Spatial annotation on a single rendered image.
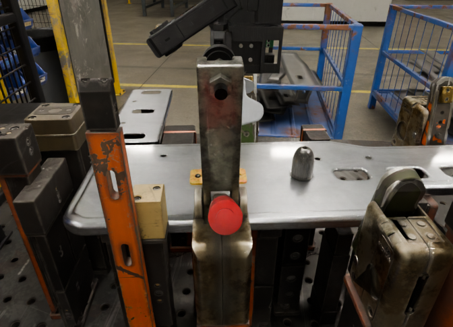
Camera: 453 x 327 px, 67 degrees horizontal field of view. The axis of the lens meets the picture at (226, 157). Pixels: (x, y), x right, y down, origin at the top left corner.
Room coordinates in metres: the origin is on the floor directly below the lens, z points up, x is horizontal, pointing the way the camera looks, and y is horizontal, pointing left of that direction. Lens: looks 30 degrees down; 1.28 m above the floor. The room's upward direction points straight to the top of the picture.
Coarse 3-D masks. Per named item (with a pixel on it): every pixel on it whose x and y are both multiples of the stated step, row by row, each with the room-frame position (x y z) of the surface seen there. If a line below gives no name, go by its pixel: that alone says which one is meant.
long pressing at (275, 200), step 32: (128, 160) 0.48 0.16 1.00; (160, 160) 0.48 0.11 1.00; (192, 160) 0.48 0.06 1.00; (256, 160) 0.48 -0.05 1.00; (288, 160) 0.48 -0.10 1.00; (320, 160) 0.48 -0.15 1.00; (352, 160) 0.48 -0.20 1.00; (384, 160) 0.48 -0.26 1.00; (416, 160) 0.48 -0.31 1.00; (448, 160) 0.48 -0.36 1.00; (96, 192) 0.39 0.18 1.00; (192, 192) 0.39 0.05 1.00; (224, 192) 0.39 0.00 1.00; (256, 192) 0.39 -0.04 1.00; (288, 192) 0.39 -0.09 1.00; (320, 192) 0.39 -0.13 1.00; (352, 192) 0.39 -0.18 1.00; (448, 192) 0.40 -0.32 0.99; (64, 224) 0.33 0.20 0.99; (96, 224) 0.32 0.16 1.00; (192, 224) 0.32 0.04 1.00; (256, 224) 0.33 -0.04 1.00; (288, 224) 0.33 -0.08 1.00; (320, 224) 0.33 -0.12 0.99; (352, 224) 0.33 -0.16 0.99
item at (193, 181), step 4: (192, 172) 0.44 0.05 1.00; (196, 172) 0.44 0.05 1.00; (200, 172) 0.44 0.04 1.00; (240, 172) 0.44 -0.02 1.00; (244, 172) 0.44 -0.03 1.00; (192, 176) 0.43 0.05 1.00; (244, 176) 0.43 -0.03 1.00; (192, 180) 0.42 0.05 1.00; (196, 180) 0.42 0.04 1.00; (200, 180) 0.42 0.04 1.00; (240, 180) 0.42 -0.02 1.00; (244, 180) 0.42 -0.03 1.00; (192, 184) 0.41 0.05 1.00; (196, 184) 0.41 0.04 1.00; (200, 184) 0.41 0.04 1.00
